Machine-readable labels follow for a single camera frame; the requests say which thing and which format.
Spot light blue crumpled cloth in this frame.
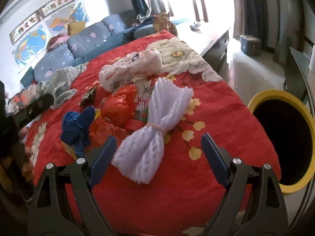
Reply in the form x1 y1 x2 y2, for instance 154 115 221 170
6 64 86 114

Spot blue glove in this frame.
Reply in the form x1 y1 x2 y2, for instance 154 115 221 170
60 105 97 158

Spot world map poster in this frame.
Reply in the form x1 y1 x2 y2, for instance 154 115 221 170
10 2 89 68

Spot red plastic bag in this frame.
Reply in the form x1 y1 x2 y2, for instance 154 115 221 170
85 84 145 151

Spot framed calligraphy picture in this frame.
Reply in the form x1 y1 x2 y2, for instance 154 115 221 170
38 0 75 18

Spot white plastic shopping bag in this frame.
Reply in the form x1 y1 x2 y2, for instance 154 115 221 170
99 49 162 92

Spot dark right curtain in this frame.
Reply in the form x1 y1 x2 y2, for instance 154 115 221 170
234 0 268 49

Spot yellow pillow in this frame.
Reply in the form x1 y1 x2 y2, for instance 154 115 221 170
67 21 85 36

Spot wooden coffee table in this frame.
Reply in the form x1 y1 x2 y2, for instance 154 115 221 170
176 21 231 72

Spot white foam net bundle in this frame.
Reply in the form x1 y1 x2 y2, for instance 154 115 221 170
112 78 193 184

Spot yellow rim trash bin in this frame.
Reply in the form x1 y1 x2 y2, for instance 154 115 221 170
248 89 314 195

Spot green snack wrapper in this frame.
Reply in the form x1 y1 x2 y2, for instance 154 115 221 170
78 86 97 106

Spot blue sectional sofa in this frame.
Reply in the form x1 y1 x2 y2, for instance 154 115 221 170
20 10 156 87

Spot blue storage box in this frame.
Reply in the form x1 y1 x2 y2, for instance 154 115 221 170
240 35 261 56

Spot pink clothes pile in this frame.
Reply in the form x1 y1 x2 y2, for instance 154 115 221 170
46 33 70 52

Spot grey standing air conditioner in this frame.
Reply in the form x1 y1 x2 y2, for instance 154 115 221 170
274 0 304 67

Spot red floral blanket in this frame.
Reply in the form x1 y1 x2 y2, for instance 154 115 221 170
26 31 281 235

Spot small blue item on table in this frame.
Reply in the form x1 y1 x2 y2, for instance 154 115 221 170
190 22 201 31

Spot person left hand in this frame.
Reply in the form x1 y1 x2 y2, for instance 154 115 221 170
1 126 34 182

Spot glass tv console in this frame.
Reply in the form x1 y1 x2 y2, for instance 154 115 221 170
283 47 314 114

